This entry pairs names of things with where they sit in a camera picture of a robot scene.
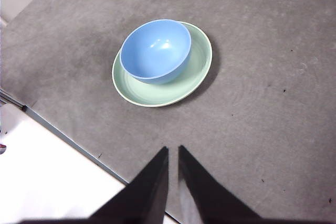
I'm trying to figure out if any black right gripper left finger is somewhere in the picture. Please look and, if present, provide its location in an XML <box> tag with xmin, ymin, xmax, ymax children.
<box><xmin>89</xmin><ymin>146</ymin><xmax>169</xmax><ymax>221</ymax></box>

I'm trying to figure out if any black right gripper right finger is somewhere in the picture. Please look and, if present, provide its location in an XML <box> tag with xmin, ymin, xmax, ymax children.
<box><xmin>178</xmin><ymin>145</ymin><xmax>262</xmax><ymax>221</ymax></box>

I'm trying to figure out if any pale green round plate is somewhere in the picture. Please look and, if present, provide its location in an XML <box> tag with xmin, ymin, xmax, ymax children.
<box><xmin>112</xmin><ymin>20</ymin><xmax>213</xmax><ymax>108</ymax></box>

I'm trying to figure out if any blue ribbed bowl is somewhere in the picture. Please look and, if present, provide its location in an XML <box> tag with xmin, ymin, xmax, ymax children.
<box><xmin>119</xmin><ymin>19</ymin><xmax>192</xmax><ymax>85</ymax></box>

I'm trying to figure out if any dark metal rail bracket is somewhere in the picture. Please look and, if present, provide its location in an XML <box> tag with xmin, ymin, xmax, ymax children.
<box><xmin>0</xmin><ymin>89</ymin><xmax>27</xmax><ymax>111</ymax></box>

